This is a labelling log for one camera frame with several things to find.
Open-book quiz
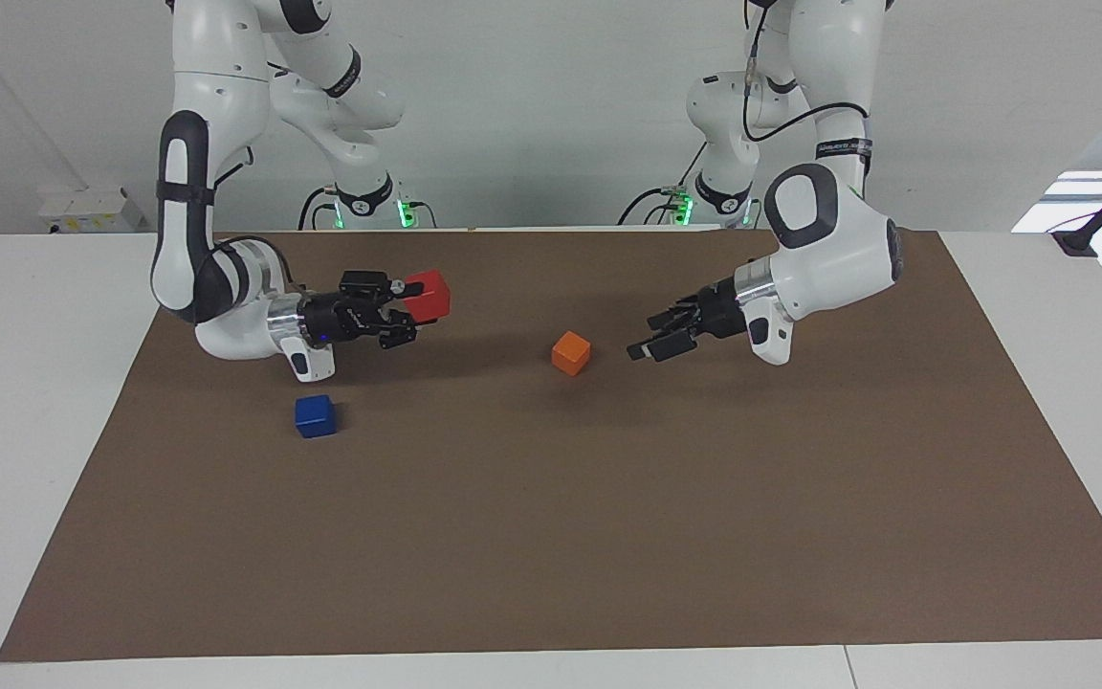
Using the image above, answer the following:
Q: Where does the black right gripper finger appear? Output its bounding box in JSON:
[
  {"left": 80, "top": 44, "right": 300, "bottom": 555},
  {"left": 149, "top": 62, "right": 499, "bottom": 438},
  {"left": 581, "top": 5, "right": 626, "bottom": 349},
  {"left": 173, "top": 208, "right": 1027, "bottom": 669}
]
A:
[
  {"left": 364, "top": 316, "right": 418, "bottom": 350},
  {"left": 341, "top": 271, "right": 423, "bottom": 300}
]

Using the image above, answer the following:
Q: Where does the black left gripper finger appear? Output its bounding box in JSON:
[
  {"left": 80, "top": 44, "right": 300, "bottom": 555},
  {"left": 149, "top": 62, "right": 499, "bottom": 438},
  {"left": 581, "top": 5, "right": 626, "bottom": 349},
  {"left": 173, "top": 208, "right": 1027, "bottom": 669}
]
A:
[
  {"left": 649, "top": 297, "right": 705, "bottom": 331},
  {"left": 627, "top": 330, "right": 698, "bottom": 363}
]

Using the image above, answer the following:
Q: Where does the red wooden block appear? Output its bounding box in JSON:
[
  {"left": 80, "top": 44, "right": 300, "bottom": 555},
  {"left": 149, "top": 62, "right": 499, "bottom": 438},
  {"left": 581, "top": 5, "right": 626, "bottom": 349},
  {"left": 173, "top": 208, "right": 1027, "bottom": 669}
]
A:
[{"left": 403, "top": 269, "right": 452, "bottom": 322}]

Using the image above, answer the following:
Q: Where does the blue wooden block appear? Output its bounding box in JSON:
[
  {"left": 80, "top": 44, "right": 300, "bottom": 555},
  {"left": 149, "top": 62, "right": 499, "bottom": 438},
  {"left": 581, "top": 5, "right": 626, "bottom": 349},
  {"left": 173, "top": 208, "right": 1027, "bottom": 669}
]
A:
[{"left": 295, "top": 394, "right": 338, "bottom": 439}]

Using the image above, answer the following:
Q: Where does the black right base cable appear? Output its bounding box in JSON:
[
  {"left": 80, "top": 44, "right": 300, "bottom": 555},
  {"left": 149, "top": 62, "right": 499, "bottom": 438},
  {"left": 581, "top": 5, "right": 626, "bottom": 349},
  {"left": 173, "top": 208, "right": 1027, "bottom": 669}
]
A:
[{"left": 298, "top": 185, "right": 338, "bottom": 231}]

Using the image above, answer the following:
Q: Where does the white power strip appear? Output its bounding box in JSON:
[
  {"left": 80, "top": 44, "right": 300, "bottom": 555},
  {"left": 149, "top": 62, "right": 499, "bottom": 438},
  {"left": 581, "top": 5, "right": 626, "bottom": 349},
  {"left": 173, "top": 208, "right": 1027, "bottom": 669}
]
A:
[{"left": 38, "top": 187, "right": 146, "bottom": 234}]

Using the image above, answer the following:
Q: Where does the brown table mat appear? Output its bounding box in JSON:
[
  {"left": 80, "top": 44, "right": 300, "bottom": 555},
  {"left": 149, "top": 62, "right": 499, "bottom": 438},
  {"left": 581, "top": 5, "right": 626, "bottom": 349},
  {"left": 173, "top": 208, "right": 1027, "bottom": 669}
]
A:
[{"left": 0, "top": 228, "right": 1102, "bottom": 663}]

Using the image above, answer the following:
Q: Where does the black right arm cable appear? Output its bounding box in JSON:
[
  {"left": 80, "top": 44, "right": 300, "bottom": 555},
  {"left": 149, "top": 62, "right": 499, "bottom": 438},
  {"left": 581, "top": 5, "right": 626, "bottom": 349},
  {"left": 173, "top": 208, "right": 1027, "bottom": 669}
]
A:
[{"left": 214, "top": 142, "right": 296, "bottom": 290}]

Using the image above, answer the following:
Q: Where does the black base cable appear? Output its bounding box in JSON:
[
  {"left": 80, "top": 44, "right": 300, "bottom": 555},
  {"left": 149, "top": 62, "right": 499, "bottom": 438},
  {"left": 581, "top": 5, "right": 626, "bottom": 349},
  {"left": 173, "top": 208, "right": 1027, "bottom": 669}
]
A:
[
  {"left": 618, "top": 142, "right": 708, "bottom": 228},
  {"left": 298, "top": 185, "right": 338, "bottom": 231}
]

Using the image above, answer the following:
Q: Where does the orange wooden block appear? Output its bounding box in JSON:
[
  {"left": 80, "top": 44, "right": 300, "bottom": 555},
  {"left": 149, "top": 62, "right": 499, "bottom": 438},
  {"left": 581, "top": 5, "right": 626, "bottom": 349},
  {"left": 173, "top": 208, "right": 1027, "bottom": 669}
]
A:
[{"left": 551, "top": 331, "right": 592, "bottom": 376}]

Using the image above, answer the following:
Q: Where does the black left base cable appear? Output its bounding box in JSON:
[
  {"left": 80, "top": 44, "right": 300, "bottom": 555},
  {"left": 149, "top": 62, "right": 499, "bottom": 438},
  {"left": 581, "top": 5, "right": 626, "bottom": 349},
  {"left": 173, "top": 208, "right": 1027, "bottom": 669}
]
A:
[{"left": 618, "top": 142, "right": 708, "bottom": 228}]

